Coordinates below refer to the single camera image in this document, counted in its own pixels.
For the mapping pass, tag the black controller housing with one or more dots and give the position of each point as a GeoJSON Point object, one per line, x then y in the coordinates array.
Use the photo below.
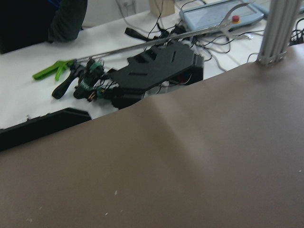
{"type": "Point", "coordinates": [174, 62]}

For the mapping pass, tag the teach pendant tablet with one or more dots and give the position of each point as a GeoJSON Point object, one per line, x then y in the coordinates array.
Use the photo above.
{"type": "Point", "coordinates": [212, 14]}

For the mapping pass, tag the person in dark clothes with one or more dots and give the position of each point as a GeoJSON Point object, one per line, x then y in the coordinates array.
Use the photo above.
{"type": "Point", "coordinates": [27, 22]}

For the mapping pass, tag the green handled reach grabber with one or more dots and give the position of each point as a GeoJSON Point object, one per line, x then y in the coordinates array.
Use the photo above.
{"type": "Point", "coordinates": [61, 65]}

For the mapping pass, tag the aluminium frame post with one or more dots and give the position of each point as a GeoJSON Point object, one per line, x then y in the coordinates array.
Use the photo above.
{"type": "Point", "coordinates": [280, 22]}

